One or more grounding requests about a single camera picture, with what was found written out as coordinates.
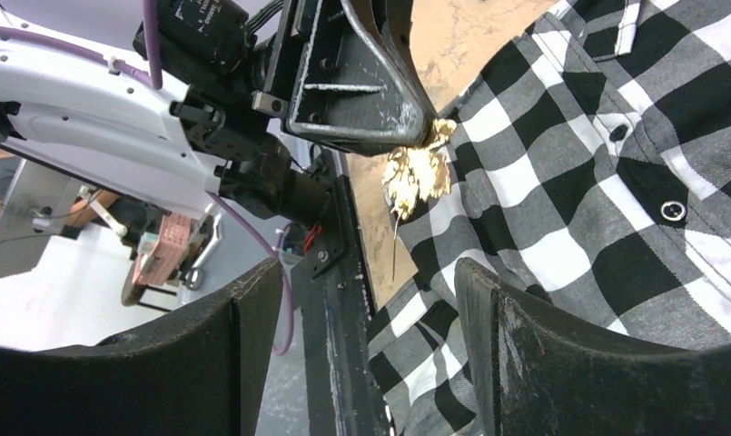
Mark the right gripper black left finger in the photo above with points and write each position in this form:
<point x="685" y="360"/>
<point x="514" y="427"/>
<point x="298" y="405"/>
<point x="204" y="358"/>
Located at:
<point x="198" y="370"/>

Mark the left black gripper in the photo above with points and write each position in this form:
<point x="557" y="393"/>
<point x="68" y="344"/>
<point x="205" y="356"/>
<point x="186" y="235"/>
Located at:
<point x="357" y="91"/>

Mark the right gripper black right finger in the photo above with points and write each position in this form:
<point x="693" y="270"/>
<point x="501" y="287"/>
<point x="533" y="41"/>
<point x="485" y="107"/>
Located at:
<point x="538" y="370"/>

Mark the gold glitter brooch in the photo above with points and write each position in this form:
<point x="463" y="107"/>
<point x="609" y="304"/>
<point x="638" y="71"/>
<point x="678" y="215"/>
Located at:
<point x="418" y="173"/>

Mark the black white plaid shirt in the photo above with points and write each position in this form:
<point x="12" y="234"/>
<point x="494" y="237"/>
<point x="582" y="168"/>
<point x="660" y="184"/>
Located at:
<point x="591" y="162"/>

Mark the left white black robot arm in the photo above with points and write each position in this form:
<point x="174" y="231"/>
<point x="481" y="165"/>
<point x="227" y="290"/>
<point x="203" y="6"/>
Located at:
<point x="167" y="101"/>

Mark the black aluminium mounting rail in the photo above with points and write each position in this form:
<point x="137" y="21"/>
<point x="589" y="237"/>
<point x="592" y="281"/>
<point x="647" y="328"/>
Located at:
<point x="332" y="287"/>

